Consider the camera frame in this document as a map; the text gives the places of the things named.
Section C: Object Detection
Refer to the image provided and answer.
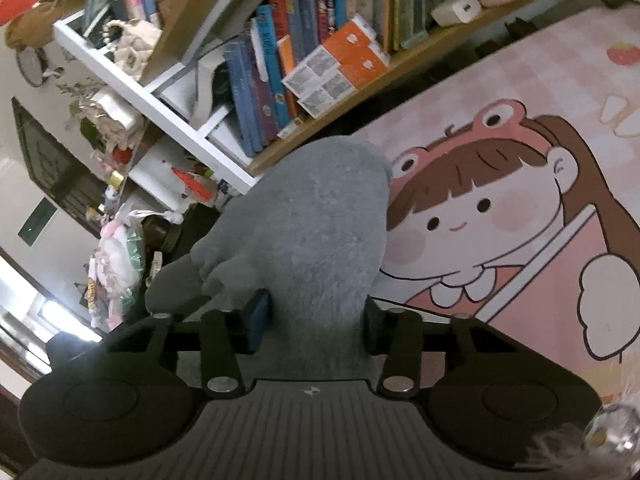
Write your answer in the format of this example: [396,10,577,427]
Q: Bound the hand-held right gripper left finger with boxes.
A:
[106,289,273,399]

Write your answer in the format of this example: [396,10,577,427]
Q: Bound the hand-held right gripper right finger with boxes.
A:
[364,296,517,397]

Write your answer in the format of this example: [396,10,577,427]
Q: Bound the grey pants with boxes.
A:
[145,137,394,384]

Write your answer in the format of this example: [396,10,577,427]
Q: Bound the black box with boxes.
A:
[142,205,224,261]

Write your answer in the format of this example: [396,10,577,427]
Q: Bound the pink white floral cloth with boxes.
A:
[87,205,186,326]

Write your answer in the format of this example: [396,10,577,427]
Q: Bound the pink checked printed desk mat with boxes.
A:
[350,0,640,401]

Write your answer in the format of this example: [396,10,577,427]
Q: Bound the small white box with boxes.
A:
[276,119,307,141]

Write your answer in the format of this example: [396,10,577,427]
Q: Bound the thick white book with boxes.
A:
[192,52,237,132]

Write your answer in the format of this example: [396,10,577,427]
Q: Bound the orange white box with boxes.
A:
[300,14,379,86]
[281,42,392,117]

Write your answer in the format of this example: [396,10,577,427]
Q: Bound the black framed picture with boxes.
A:
[12,97,109,239]

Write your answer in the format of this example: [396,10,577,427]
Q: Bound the dried flower bouquet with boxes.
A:
[55,77,147,152]

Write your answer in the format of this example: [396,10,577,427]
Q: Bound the white quilted handbag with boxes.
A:
[102,19,164,82]

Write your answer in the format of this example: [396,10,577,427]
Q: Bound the row of colourful books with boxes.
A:
[224,0,451,157]

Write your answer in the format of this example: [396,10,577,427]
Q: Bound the wooden bookshelf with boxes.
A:
[140,0,578,177]

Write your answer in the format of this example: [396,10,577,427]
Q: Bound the white charger plug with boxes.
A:
[431,0,484,29]

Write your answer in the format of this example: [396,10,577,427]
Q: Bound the red fan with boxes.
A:
[0,0,42,27]

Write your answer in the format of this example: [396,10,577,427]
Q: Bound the green wall sign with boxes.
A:
[17,197,59,247]

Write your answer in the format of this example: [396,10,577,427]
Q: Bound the white shelf frame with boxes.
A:
[52,0,261,196]

